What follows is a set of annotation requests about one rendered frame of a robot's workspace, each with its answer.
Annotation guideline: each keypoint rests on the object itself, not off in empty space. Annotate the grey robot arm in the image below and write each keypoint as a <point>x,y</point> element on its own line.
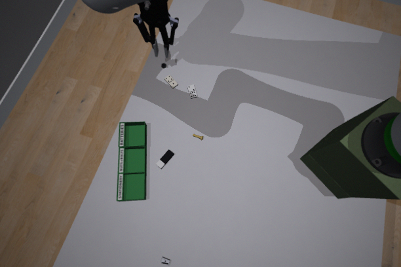
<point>381,142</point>

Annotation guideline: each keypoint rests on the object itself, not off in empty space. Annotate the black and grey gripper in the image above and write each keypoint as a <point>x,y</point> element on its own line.
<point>154,17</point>

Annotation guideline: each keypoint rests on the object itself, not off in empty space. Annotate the white domino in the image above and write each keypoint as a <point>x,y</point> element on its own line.
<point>171,81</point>
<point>192,91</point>

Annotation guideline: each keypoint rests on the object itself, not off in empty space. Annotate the green three-compartment bin rack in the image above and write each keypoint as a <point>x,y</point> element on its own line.
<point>131,185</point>

